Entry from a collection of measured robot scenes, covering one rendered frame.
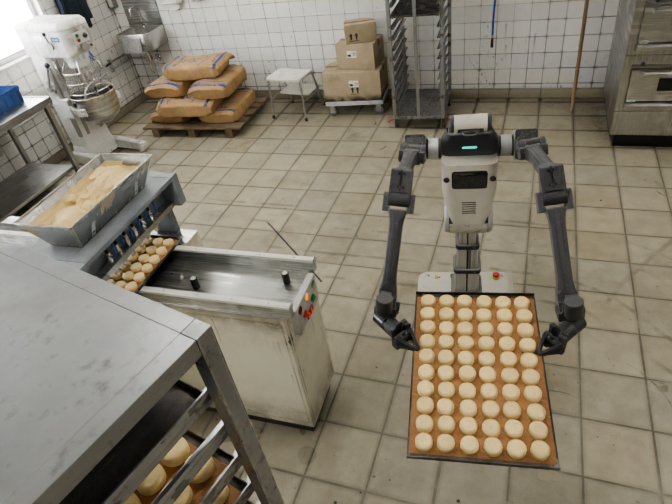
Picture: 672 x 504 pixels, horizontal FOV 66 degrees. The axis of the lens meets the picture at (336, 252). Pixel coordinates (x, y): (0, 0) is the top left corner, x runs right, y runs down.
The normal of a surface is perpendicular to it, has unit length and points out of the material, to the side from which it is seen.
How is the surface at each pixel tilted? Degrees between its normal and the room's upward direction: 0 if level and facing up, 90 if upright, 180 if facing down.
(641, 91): 91
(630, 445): 0
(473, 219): 90
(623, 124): 88
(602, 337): 0
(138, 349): 0
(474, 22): 90
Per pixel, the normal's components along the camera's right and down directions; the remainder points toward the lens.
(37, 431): -0.14, -0.77
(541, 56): -0.31, 0.62
